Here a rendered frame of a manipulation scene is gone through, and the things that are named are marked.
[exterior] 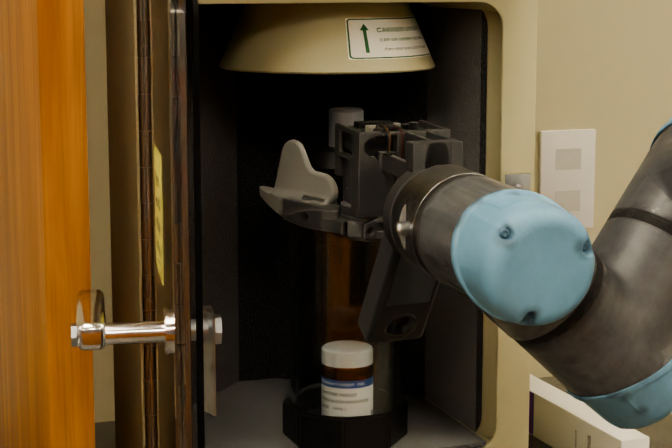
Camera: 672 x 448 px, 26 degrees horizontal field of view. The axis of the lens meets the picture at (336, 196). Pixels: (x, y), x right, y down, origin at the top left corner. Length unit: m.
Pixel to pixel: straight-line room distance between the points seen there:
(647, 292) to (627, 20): 0.80
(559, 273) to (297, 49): 0.34
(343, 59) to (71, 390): 0.33
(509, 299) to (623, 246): 0.12
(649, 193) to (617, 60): 0.74
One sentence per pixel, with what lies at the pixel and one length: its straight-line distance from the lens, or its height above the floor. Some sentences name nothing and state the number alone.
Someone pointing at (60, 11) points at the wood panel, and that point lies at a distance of 0.95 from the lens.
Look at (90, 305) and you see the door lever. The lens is 0.83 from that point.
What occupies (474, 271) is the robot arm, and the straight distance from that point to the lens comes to 0.86.
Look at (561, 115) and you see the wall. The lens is 1.66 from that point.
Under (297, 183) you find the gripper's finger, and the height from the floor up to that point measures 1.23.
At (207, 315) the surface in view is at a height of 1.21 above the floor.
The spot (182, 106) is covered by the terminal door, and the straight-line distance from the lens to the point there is 0.73.
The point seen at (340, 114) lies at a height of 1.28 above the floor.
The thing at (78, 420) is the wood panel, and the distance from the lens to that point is 1.00.
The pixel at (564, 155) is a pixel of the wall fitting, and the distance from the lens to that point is 1.66.
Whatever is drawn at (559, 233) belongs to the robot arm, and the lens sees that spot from 0.86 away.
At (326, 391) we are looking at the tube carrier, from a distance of 1.16.
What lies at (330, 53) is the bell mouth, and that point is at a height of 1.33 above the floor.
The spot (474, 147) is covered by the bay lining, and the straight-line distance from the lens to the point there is 1.18.
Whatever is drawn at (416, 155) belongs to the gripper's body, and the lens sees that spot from 0.98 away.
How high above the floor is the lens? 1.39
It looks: 9 degrees down
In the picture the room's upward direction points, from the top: straight up
